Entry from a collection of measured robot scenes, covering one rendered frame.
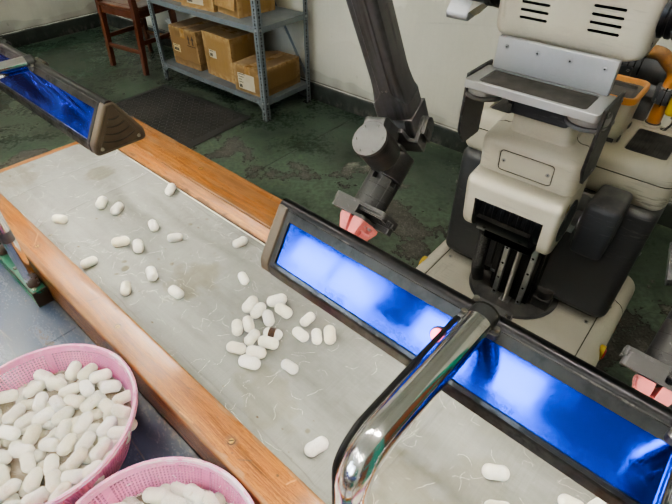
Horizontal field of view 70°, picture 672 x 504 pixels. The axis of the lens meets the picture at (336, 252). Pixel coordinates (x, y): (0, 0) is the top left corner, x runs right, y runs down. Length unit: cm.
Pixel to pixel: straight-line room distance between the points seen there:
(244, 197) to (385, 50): 53
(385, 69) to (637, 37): 44
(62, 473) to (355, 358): 44
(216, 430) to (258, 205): 54
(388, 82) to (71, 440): 69
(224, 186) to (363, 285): 78
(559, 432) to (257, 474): 42
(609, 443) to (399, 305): 18
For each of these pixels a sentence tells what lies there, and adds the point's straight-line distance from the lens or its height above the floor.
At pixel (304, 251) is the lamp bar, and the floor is 108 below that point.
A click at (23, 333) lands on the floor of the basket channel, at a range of 110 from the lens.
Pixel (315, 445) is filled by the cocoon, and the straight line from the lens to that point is 71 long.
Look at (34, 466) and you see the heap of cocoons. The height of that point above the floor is 74.
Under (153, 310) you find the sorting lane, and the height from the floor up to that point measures 74.
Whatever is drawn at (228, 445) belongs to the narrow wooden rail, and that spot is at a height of 76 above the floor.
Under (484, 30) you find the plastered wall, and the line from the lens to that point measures 269.
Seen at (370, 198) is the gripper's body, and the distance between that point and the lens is 79.
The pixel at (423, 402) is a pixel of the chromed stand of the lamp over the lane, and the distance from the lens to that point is 33.
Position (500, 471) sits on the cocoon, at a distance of 73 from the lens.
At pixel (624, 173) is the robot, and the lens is 137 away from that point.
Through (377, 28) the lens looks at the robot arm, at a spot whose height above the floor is 119.
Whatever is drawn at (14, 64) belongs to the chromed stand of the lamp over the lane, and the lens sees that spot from 96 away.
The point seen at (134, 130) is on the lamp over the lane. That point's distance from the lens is 79.
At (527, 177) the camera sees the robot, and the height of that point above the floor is 82.
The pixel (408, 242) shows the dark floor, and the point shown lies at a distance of 219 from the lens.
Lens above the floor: 139
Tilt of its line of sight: 41 degrees down
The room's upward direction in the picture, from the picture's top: straight up
